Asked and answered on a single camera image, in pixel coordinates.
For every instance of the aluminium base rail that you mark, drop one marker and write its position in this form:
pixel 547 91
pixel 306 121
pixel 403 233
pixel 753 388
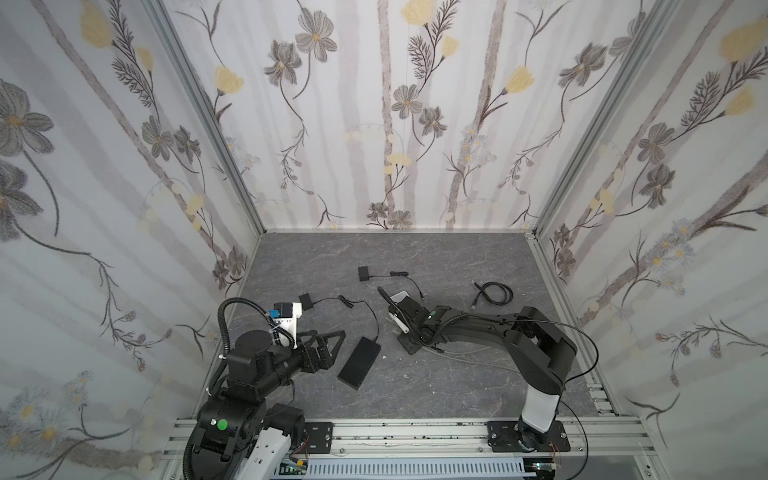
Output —
pixel 610 445

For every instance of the white slotted cable duct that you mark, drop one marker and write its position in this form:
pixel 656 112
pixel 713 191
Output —
pixel 408 468

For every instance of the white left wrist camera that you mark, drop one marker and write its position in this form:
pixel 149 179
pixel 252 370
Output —
pixel 284 321

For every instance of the black network switch box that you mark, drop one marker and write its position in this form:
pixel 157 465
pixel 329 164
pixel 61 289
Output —
pixel 360 362

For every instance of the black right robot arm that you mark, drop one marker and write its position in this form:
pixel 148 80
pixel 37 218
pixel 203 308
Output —
pixel 540 349

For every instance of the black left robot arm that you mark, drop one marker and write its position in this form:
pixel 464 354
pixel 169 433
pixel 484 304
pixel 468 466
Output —
pixel 238 434

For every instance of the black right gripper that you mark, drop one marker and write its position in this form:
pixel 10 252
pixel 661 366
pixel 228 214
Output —
pixel 417 324

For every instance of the white rectangular device box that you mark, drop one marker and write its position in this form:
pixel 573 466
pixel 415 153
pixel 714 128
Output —
pixel 400 296

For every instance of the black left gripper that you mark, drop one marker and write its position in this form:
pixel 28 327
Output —
pixel 310 351

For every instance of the black power adapter with cable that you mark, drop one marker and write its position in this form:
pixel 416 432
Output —
pixel 308 302

